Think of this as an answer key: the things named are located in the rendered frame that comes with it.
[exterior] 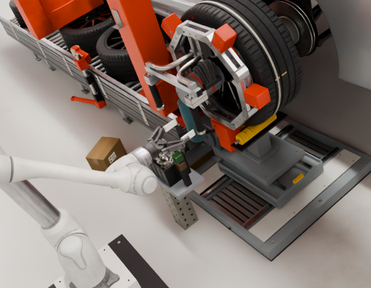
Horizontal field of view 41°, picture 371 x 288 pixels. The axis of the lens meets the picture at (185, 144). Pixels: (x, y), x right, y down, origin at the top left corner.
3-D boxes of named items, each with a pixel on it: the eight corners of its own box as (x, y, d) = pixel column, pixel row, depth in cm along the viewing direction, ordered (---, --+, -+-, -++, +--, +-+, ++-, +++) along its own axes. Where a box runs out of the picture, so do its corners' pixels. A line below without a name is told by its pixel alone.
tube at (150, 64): (199, 56, 235) (192, 36, 229) (167, 78, 229) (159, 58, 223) (177, 47, 248) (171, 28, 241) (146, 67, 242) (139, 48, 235)
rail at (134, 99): (193, 140, 321) (183, 114, 307) (182, 148, 318) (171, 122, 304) (45, 48, 498) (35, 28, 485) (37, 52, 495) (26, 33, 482)
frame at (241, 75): (265, 135, 241) (241, 37, 208) (255, 143, 239) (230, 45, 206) (197, 100, 281) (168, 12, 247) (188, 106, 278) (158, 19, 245)
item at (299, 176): (324, 171, 281) (322, 159, 275) (279, 210, 269) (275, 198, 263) (262, 139, 317) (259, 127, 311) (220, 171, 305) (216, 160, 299)
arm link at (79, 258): (79, 297, 216) (57, 266, 203) (67, 270, 230) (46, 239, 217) (112, 276, 220) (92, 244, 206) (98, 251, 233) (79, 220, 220)
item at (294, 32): (308, 66, 264) (321, 22, 237) (298, 74, 261) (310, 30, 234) (265, 32, 277) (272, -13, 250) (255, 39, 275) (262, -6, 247)
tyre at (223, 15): (291, 124, 267) (316, 38, 211) (259, 150, 260) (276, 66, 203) (208, 54, 294) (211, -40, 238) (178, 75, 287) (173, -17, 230)
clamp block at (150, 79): (166, 76, 245) (162, 68, 242) (151, 86, 242) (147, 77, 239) (160, 74, 249) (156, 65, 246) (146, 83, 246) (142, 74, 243)
